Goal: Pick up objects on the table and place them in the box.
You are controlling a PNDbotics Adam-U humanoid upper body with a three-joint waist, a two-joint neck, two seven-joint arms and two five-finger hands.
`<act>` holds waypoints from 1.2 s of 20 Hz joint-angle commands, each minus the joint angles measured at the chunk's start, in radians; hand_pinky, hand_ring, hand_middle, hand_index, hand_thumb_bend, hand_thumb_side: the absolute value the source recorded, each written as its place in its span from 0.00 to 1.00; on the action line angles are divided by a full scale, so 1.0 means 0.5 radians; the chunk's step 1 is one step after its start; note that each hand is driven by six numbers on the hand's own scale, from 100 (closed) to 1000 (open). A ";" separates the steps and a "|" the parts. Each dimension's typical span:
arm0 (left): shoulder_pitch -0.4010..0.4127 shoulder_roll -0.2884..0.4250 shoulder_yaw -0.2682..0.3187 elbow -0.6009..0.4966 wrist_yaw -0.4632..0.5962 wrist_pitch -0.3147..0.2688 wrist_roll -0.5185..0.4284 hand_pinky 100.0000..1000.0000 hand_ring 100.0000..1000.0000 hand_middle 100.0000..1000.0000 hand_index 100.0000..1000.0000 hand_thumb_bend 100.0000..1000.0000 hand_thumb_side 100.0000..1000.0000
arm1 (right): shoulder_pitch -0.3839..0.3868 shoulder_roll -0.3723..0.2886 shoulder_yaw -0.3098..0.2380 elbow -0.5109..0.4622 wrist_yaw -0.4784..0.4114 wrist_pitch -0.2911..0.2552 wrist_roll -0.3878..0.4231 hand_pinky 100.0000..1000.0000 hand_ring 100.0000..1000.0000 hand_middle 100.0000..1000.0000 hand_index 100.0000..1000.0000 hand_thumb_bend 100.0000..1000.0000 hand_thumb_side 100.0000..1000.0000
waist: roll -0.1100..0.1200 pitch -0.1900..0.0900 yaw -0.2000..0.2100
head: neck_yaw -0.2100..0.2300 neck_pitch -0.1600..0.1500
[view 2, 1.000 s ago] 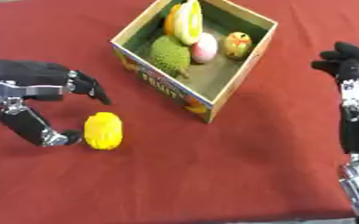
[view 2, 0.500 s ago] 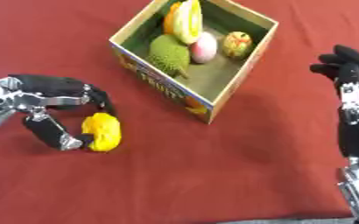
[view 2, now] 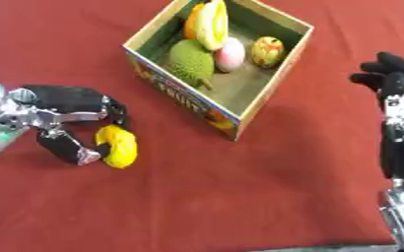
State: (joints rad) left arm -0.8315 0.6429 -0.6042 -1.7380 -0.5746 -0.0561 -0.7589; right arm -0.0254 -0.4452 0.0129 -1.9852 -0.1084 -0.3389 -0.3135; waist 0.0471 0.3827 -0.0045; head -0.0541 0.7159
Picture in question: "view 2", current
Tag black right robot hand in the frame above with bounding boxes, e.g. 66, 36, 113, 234
348, 51, 404, 185

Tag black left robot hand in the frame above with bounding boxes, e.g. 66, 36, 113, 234
7, 84, 132, 166

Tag yellow toy pepper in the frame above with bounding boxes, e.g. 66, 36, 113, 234
93, 123, 140, 170

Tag tan cardboard box green inside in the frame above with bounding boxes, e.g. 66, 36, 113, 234
120, 0, 316, 142

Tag green spiky toy fruit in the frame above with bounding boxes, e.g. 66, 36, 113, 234
164, 38, 218, 92

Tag orange toy fruit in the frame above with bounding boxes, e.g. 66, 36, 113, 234
181, 2, 208, 41

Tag yellow red toy fruit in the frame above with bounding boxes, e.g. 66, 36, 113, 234
250, 35, 287, 69

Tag pale yellow melon slice toy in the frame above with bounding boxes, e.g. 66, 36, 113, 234
195, 0, 232, 52

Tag pink white toy peach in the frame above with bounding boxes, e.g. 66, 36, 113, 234
214, 36, 249, 74

